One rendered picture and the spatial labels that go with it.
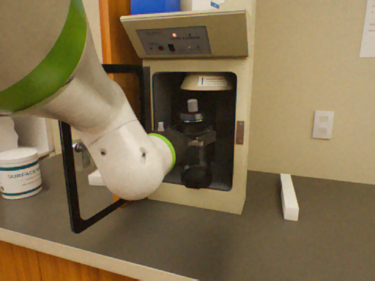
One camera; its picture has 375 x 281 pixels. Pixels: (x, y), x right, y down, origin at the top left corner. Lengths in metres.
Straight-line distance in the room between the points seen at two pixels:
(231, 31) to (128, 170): 0.42
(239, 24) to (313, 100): 0.61
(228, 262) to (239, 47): 0.52
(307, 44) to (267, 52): 0.15
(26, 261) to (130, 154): 0.64
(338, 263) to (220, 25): 0.62
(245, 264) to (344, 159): 0.72
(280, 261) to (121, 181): 0.44
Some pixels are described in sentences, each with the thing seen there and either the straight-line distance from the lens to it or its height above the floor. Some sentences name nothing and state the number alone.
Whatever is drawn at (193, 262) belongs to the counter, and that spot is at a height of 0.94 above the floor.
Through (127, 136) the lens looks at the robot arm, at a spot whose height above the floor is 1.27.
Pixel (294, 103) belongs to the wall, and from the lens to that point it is 1.20.
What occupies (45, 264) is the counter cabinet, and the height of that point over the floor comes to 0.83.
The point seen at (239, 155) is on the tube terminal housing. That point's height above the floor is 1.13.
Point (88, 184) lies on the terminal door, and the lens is 0.71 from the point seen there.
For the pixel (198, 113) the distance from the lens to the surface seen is 0.75.
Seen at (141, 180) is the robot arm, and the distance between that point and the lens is 0.44.
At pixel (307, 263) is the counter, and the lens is 0.74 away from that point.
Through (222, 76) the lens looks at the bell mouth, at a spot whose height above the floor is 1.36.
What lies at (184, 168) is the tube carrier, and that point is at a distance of 0.82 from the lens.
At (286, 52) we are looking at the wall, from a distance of 1.19.
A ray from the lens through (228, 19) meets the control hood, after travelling 0.67.
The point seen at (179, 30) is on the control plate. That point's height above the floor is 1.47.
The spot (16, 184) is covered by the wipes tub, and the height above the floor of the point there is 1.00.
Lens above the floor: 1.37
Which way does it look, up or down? 14 degrees down
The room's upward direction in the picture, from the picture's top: straight up
